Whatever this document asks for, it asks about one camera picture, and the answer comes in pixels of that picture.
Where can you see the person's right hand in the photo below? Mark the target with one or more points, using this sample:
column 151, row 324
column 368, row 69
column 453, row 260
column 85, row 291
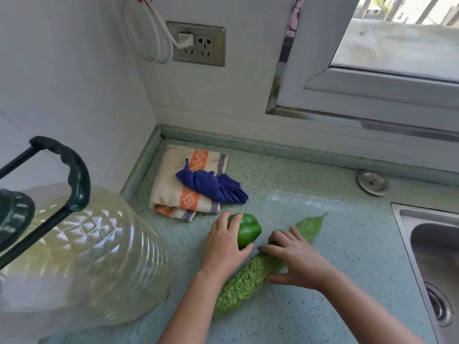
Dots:
column 304, row 265

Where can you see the person's left hand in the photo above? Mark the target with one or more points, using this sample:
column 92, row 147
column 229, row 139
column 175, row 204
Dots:
column 220, row 248

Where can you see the person's right middle finger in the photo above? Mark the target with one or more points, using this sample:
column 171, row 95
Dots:
column 279, row 237

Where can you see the person's right thumb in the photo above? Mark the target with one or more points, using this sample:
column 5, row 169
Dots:
column 277, row 279

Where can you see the person's left thumb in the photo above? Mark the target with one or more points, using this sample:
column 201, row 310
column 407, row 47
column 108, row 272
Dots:
column 246, row 249

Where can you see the green bell pepper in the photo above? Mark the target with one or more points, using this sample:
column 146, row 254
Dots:
column 250, row 229

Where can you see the green bitter gourd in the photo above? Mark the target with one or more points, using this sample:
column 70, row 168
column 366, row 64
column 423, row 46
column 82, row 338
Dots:
column 244, row 283

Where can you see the person's left forearm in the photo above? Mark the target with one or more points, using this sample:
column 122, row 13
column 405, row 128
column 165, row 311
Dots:
column 193, row 311

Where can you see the person's right forearm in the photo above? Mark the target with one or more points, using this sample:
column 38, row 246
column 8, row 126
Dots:
column 362, row 311

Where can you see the blue cloth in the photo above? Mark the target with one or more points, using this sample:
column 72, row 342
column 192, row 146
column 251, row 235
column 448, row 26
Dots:
column 208, row 184

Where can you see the beige orange striped towel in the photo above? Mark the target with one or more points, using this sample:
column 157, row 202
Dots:
column 168, row 182

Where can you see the round steel hole cover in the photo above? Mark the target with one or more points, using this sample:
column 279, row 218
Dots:
column 373, row 183

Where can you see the stainless steel sink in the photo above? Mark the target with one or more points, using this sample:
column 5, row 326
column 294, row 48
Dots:
column 435, row 247

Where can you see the large clear oil bottle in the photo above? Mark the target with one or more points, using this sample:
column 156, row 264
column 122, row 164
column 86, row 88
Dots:
column 89, row 261

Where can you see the steel sink drain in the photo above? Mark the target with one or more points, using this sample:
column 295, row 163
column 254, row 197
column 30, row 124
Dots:
column 439, row 305

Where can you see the white plug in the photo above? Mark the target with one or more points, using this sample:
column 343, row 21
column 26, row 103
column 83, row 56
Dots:
column 185, row 40

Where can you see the dark green bottle cap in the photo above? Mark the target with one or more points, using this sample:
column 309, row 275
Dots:
column 14, row 214

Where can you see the white window frame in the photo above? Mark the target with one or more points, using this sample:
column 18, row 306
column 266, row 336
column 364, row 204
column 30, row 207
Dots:
column 358, row 93

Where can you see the grey wall socket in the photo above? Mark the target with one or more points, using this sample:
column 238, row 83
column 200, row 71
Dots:
column 211, row 46

